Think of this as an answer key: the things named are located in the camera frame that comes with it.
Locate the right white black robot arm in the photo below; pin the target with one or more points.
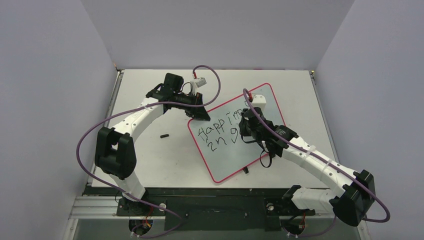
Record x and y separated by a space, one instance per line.
348 192

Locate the black whiteboard clip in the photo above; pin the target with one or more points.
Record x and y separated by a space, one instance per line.
246 170

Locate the aluminium table frame rail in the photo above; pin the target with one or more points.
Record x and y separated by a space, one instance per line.
107 207

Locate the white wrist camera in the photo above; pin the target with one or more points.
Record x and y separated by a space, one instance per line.
197 83
258 101

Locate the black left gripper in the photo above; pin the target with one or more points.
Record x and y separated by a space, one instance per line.
198 113

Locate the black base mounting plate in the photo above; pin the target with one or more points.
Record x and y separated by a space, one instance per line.
273 197

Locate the pink-framed whiteboard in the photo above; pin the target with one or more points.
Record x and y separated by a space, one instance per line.
223 150

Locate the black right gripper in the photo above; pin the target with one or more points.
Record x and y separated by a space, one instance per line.
251 117

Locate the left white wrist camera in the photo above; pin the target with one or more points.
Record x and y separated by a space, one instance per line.
197 83

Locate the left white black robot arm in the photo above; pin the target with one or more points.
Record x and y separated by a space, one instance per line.
115 152

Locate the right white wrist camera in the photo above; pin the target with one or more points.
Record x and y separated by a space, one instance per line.
258 101

